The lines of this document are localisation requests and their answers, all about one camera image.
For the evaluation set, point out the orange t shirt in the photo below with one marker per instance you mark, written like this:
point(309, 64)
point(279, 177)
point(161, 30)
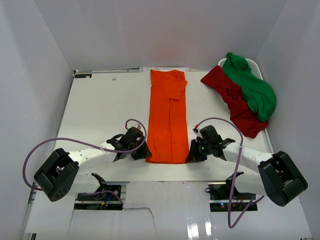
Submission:
point(167, 136)

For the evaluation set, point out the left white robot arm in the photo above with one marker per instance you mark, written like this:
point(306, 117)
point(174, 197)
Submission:
point(64, 172)

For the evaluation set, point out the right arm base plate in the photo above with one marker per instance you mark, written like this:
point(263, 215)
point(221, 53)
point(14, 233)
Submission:
point(219, 198)

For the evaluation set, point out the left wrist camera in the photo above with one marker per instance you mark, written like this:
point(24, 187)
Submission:
point(138, 126)

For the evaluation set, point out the white paper sheet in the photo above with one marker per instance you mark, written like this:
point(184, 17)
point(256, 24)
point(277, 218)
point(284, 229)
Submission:
point(148, 69)

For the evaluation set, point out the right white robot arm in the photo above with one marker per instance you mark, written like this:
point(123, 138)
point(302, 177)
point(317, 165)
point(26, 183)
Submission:
point(275, 175)

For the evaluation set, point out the green t shirt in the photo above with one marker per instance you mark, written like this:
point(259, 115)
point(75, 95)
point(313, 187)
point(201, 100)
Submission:
point(257, 93)

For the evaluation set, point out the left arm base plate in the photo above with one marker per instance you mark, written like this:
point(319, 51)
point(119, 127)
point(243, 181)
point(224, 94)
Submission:
point(103, 201)

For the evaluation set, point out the black label sticker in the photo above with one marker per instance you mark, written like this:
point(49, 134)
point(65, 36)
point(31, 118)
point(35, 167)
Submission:
point(83, 76)

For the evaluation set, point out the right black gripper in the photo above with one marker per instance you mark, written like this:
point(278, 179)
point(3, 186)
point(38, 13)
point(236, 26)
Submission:
point(193, 156)

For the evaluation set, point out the red t shirt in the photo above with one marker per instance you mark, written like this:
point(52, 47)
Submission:
point(240, 114)

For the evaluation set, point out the white perforated laundry basket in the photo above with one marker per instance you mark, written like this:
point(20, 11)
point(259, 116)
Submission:
point(255, 70)

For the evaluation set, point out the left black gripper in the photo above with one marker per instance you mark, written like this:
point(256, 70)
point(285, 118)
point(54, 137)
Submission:
point(144, 152)

